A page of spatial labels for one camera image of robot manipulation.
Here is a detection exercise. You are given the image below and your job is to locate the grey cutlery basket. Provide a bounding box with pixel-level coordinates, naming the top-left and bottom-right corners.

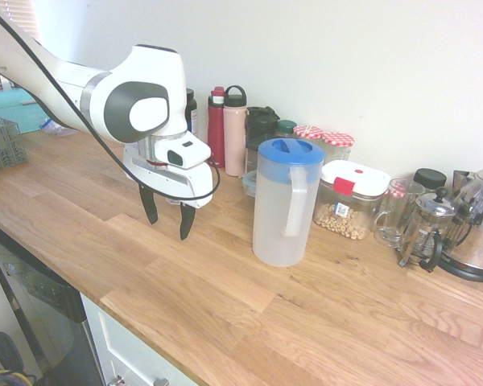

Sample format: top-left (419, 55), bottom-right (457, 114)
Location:
top-left (0, 108), bottom-right (30, 168)

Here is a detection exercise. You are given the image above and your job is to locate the glass french press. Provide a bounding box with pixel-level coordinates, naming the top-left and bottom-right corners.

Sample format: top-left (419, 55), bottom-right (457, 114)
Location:
top-left (398, 187), bottom-right (457, 274)

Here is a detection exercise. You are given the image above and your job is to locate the clear glass mug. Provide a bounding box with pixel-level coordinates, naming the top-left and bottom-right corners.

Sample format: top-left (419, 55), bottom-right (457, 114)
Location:
top-left (372, 179), bottom-right (427, 248)

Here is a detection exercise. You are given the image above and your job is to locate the black cable coil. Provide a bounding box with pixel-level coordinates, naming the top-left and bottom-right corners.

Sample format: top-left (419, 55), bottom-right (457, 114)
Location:
top-left (0, 331), bottom-right (38, 386)

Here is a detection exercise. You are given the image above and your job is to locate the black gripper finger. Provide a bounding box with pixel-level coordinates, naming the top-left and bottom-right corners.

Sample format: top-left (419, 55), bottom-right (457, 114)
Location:
top-left (179, 202), bottom-right (197, 242)
top-left (138, 185), bottom-right (159, 226)

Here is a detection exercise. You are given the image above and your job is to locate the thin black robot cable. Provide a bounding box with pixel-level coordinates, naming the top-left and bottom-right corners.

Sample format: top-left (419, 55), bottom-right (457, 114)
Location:
top-left (0, 2), bottom-right (223, 202)

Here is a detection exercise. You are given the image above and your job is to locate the glass and steel kettle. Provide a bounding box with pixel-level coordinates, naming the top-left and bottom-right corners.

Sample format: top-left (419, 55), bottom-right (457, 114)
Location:
top-left (438, 162), bottom-right (483, 285)

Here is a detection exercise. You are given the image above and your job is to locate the red water bottle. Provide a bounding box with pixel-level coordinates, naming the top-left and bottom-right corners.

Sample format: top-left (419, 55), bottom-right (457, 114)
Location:
top-left (207, 86), bottom-right (227, 169)

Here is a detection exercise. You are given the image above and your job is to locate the pink water bottle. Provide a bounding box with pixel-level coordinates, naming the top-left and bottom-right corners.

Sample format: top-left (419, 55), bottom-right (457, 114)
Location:
top-left (223, 84), bottom-right (249, 177)

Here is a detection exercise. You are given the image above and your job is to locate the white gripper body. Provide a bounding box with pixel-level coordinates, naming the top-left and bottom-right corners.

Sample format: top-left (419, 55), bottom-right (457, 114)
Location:
top-left (122, 142), bottom-right (214, 210)

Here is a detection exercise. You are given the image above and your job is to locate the steel dishwasher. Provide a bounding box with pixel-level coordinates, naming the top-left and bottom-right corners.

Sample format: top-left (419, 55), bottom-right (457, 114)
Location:
top-left (0, 219), bottom-right (106, 386)

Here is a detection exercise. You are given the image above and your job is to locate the metal drawer handle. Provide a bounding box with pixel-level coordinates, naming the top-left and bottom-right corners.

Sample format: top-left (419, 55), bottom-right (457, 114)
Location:
top-left (107, 372), bottom-right (171, 386)

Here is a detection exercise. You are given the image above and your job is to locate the white cabinet drawer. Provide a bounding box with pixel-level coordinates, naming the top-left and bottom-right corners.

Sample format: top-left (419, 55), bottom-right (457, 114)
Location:
top-left (80, 293), bottom-right (203, 386)

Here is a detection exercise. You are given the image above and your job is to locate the window blind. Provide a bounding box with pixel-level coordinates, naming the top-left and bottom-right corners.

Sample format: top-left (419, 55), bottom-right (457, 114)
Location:
top-left (0, 0), bottom-right (42, 42)

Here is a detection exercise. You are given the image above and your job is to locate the cereal container with white lid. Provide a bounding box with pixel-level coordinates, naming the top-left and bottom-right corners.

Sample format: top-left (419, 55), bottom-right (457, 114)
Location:
top-left (312, 159), bottom-right (392, 241)

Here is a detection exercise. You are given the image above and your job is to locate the jar with black lid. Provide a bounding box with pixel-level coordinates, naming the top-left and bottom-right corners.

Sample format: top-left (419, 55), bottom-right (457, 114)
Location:
top-left (412, 167), bottom-right (448, 198)

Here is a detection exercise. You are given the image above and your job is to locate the glass container teal lid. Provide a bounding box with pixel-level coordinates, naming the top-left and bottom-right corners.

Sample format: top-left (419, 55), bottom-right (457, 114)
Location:
top-left (241, 170), bottom-right (259, 199)

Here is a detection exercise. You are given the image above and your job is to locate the clear pitcher with blue lid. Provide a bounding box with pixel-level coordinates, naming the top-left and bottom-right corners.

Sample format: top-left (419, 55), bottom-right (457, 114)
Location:
top-left (252, 137), bottom-right (326, 268)

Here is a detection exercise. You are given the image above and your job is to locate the jar with green lid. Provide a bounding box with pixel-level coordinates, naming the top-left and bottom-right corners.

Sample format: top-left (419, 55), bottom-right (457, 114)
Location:
top-left (275, 119), bottom-right (299, 140)

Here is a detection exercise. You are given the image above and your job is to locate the teal storage box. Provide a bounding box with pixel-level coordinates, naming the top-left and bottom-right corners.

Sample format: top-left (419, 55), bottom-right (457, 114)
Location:
top-left (0, 88), bottom-right (50, 134)

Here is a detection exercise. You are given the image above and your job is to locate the black shaker bottle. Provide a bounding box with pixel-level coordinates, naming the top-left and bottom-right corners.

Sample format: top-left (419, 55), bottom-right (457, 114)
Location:
top-left (244, 105), bottom-right (281, 176)

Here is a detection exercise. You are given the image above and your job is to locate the glass jar red checked lid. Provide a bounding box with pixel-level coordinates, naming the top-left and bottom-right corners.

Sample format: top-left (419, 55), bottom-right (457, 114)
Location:
top-left (320, 131), bottom-right (356, 164)
top-left (292, 124), bottom-right (325, 148)

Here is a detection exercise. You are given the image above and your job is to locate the clear zip bag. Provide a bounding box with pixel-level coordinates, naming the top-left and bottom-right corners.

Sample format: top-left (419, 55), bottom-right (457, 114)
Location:
top-left (38, 117), bottom-right (78, 138)

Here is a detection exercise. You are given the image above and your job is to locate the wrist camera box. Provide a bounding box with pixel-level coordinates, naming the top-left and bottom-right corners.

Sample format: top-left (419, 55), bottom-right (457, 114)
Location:
top-left (153, 136), bottom-right (213, 170)

